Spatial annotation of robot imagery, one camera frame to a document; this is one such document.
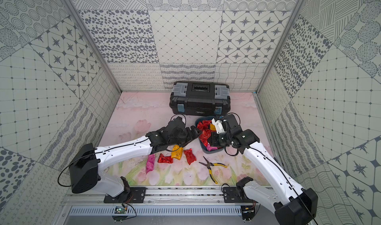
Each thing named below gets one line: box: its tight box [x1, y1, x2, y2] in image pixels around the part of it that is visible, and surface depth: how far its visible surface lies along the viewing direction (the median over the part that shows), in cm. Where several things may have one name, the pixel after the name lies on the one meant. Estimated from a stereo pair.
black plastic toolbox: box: [169, 81, 231, 116], surface depth 98 cm
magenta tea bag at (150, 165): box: [145, 153, 156, 175], surface depth 82 cm
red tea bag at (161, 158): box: [157, 153, 174, 164], surface depth 85 cm
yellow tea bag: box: [171, 144, 184, 161], surface depth 87 cm
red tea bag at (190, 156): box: [183, 148, 197, 166], surface depth 87 cm
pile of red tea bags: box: [197, 119, 216, 147], surface depth 97 cm
